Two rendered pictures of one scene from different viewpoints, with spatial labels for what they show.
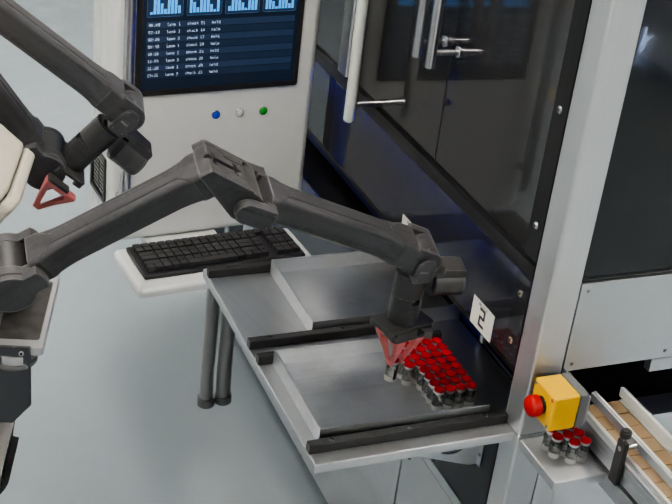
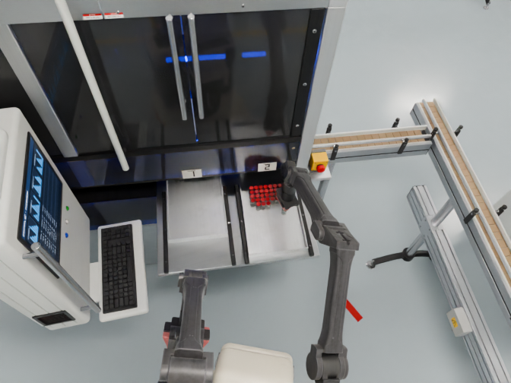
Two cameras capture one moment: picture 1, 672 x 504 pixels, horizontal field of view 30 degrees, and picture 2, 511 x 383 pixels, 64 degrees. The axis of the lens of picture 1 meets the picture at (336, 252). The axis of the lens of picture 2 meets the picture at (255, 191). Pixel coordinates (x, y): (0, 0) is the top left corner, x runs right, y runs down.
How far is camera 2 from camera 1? 204 cm
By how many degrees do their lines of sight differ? 59
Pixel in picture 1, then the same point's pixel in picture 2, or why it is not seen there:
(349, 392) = (272, 231)
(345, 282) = (183, 211)
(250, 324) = (214, 261)
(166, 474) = (118, 327)
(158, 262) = (128, 297)
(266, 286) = (180, 247)
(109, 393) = (45, 349)
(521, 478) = not seen: hidden behind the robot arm
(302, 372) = (256, 246)
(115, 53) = (43, 280)
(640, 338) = not seen: hidden behind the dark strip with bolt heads
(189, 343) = not seen: hidden behind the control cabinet
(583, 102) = (324, 74)
